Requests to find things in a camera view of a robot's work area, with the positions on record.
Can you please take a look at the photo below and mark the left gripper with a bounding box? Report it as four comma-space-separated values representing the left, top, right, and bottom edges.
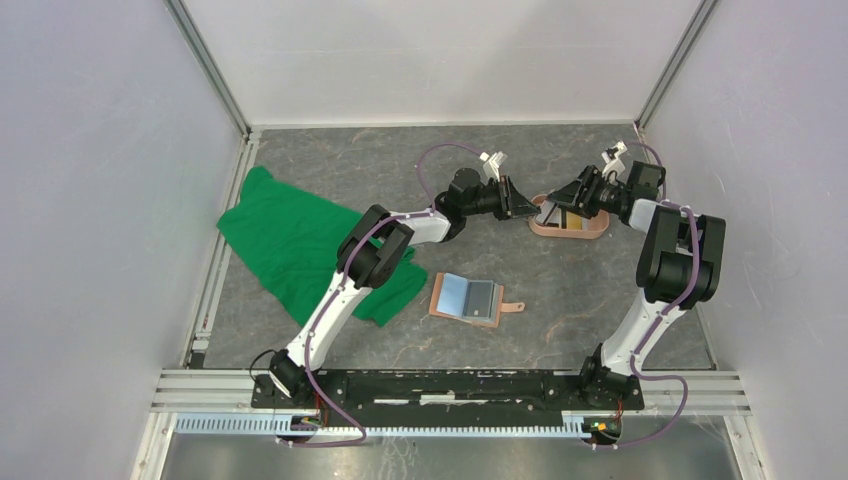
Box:
463, 176, 541, 222

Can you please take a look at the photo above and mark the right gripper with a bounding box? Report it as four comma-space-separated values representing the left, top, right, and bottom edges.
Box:
546, 164, 629, 220

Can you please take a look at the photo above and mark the tan leather card holder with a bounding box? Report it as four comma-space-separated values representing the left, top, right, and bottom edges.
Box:
428, 272, 526, 328

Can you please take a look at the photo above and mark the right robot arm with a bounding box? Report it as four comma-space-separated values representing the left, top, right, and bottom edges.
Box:
546, 162, 726, 408

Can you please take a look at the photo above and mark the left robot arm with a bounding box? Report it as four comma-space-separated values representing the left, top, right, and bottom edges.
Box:
269, 168, 540, 408

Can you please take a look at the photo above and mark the black VIP card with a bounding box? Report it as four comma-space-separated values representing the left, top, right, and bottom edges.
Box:
463, 280, 496, 322

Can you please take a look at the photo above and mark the pink oval tray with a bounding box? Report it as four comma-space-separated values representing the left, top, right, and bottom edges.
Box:
528, 194, 610, 240

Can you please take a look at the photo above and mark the green cloth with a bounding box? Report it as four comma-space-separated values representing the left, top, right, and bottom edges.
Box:
217, 165, 429, 329

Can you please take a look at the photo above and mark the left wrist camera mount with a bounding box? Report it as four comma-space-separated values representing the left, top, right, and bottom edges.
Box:
479, 151, 507, 182

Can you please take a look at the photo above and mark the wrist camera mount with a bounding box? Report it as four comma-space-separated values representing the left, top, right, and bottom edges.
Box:
601, 141, 628, 180
479, 151, 507, 182

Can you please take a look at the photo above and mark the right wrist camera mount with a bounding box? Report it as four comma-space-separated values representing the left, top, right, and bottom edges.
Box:
601, 141, 628, 180

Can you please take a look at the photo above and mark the slotted cable duct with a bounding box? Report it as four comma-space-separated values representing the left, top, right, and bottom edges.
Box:
174, 413, 590, 439

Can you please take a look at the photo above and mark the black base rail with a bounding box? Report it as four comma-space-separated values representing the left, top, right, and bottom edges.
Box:
251, 368, 645, 429

